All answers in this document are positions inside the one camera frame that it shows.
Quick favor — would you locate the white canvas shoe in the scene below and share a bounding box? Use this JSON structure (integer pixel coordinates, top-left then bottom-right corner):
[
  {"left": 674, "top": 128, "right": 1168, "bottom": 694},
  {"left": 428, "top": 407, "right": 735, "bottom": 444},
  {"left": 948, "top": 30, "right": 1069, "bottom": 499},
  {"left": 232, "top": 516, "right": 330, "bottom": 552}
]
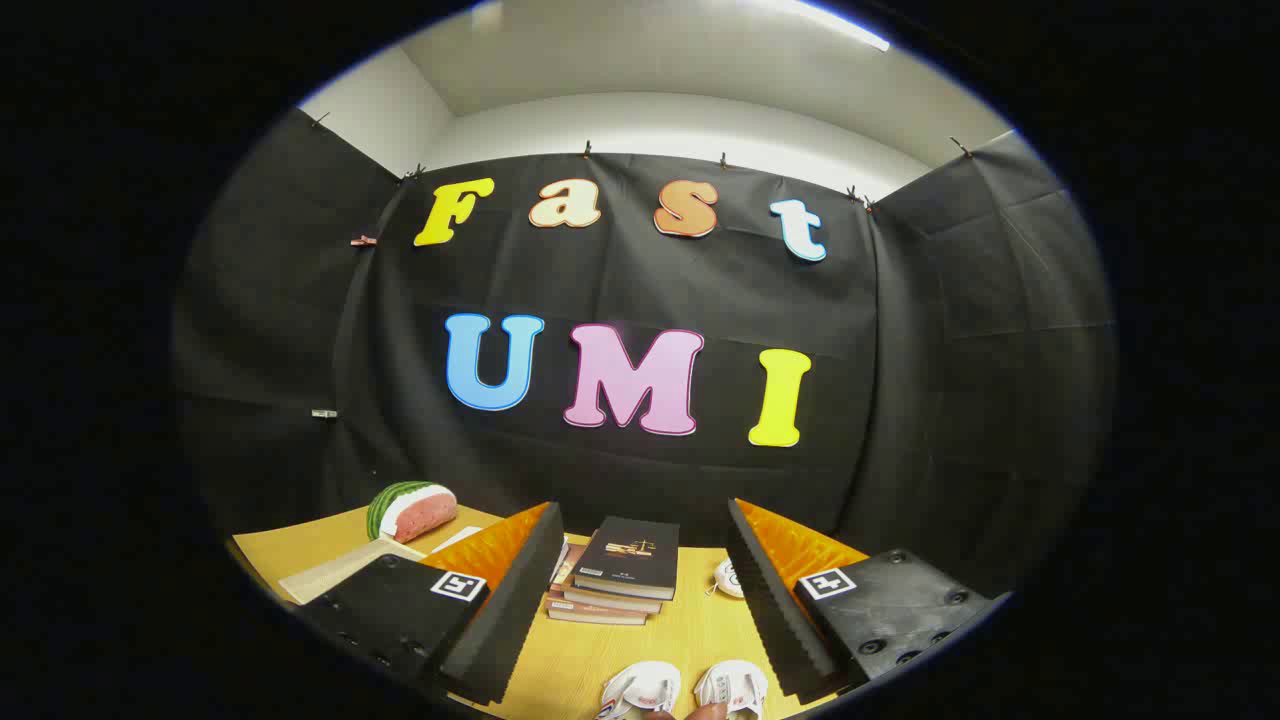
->
[
  {"left": 694, "top": 660, "right": 769, "bottom": 719},
  {"left": 597, "top": 660, "right": 683, "bottom": 720}
]

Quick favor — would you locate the black backdrop cloth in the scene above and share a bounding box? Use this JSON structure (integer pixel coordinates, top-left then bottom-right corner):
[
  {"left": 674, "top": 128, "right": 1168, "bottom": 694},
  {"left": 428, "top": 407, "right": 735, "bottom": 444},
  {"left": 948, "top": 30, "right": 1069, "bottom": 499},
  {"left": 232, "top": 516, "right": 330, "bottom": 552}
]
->
[{"left": 170, "top": 105, "right": 1116, "bottom": 601}]

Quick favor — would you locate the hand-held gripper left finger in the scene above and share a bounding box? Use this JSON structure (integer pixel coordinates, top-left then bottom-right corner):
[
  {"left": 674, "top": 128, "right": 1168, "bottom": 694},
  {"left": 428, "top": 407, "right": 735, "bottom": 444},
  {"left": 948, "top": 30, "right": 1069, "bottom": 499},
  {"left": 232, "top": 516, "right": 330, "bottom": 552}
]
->
[{"left": 295, "top": 500, "right": 568, "bottom": 707}]

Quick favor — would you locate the black hardcover book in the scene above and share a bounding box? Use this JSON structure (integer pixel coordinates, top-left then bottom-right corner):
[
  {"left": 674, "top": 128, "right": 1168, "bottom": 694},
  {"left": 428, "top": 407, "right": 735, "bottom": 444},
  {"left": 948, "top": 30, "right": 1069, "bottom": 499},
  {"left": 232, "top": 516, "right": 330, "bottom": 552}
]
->
[{"left": 573, "top": 516, "right": 681, "bottom": 601}]

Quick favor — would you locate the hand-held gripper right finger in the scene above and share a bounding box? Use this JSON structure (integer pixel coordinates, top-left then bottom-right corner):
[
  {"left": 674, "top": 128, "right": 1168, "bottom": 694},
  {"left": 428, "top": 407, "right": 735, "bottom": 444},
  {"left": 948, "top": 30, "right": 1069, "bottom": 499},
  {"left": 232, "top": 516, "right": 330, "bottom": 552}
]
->
[{"left": 727, "top": 497, "right": 1001, "bottom": 706}]

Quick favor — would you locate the reddish brown book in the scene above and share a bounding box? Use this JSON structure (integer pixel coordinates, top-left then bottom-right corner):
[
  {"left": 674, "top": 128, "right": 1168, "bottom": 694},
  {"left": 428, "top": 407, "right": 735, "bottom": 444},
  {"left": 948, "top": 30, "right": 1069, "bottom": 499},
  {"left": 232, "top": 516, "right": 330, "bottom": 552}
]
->
[{"left": 545, "top": 545, "right": 651, "bottom": 627}]

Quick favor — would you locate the watermelon slice toy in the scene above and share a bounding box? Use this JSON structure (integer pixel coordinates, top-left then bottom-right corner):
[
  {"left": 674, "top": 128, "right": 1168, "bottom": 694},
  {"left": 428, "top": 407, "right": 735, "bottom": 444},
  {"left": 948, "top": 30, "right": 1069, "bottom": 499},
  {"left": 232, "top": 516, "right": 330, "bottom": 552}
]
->
[{"left": 365, "top": 481, "right": 459, "bottom": 544}]

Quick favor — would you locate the cream fabric storage box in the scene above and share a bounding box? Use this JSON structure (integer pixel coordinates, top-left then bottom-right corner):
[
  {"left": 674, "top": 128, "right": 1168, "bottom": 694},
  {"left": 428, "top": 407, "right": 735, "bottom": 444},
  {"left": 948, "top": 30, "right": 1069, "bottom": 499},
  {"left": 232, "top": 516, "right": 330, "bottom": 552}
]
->
[{"left": 278, "top": 538, "right": 426, "bottom": 604}]

